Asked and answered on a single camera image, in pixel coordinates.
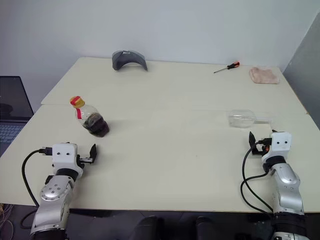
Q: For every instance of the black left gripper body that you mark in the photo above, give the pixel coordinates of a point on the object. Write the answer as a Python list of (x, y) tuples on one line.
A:
[(85, 160)]

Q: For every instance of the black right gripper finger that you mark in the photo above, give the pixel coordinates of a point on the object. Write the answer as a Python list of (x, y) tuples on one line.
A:
[(252, 141)]

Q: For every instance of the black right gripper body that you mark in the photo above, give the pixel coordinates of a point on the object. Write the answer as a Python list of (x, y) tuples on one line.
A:
[(258, 147)]

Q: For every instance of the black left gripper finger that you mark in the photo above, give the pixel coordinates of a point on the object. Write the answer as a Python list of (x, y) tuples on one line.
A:
[(93, 153)]

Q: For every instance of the clear drinking glass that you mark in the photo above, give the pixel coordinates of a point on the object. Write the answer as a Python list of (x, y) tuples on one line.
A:
[(240, 120)]

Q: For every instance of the small plastic bottle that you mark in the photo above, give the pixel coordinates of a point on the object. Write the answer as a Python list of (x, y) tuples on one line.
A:
[(96, 123)]

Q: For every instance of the yellow red bottle cap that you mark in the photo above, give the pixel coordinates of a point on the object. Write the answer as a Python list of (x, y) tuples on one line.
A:
[(77, 101)]

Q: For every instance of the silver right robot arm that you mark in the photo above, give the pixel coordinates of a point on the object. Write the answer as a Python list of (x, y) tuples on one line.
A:
[(287, 180)]

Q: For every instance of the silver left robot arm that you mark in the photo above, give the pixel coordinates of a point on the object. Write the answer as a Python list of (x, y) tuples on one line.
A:
[(52, 192)]

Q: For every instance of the pink folded cloth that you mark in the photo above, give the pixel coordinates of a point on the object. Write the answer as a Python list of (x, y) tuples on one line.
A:
[(263, 75)]

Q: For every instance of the grey partition panel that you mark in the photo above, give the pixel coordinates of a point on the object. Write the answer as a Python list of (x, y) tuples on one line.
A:
[(307, 75)]

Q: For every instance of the dark open laptop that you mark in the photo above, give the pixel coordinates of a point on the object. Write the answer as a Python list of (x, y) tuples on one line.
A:
[(12, 100)]

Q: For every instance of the grey baseball cap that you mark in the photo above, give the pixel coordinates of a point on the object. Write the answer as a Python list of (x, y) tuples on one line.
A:
[(117, 61)]

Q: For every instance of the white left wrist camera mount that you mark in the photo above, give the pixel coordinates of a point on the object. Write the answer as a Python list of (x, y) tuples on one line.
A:
[(63, 155)]

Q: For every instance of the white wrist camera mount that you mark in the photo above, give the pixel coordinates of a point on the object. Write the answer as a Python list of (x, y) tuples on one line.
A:
[(63, 155), (281, 143)]

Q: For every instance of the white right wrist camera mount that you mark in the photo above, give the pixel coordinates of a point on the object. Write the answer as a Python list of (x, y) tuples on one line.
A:
[(281, 143)]

